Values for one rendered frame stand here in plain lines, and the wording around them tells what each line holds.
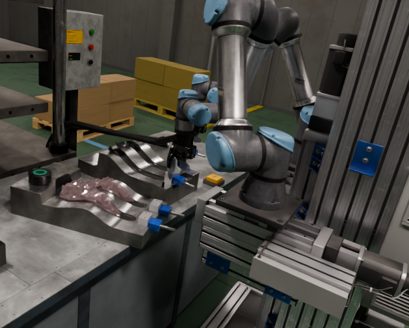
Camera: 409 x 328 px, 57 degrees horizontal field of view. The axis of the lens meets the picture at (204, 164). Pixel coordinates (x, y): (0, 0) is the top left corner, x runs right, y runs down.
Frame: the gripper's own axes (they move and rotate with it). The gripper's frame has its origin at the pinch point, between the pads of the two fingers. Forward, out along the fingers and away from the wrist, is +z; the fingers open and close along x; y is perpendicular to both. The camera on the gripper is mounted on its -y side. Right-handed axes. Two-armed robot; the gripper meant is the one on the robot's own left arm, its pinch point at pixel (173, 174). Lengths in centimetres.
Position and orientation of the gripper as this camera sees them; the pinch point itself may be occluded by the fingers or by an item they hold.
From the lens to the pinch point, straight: 157.0
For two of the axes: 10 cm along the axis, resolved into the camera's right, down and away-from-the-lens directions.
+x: 5.1, -2.5, 8.3
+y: 8.5, 3.1, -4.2
